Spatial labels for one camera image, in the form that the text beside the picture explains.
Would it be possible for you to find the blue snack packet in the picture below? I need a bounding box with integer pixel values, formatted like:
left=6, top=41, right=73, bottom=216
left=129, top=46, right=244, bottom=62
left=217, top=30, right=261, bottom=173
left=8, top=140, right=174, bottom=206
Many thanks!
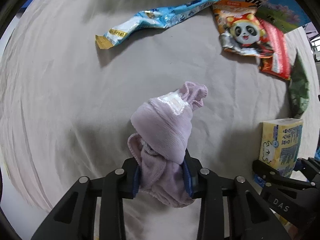
left=95, top=0, right=220, bottom=50

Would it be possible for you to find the yellow tissue pack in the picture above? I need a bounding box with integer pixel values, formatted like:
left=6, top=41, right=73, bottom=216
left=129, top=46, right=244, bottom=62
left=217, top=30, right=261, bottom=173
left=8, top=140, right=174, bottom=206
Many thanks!
left=259, top=118, right=303, bottom=178

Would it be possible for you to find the red snack packet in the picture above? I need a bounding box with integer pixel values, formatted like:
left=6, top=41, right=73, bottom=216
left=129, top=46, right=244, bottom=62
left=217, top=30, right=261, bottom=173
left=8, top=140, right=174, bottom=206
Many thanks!
left=258, top=18, right=291, bottom=80

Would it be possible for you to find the green snack packet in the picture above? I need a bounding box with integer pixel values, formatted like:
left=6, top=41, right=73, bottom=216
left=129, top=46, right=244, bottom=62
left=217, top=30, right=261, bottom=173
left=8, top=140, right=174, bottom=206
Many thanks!
left=289, top=52, right=310, bottom=118

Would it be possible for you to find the orange panda snack packet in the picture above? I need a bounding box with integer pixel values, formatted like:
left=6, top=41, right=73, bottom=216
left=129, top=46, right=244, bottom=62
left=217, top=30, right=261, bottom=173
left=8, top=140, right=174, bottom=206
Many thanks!
left=212, top=0, right=274, bottom=59

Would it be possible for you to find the lilac cloth bundle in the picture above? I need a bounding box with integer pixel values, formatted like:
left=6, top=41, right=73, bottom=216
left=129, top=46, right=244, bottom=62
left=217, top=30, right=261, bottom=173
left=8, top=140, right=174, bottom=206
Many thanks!
left=127, top=81, right=208, bottom=208

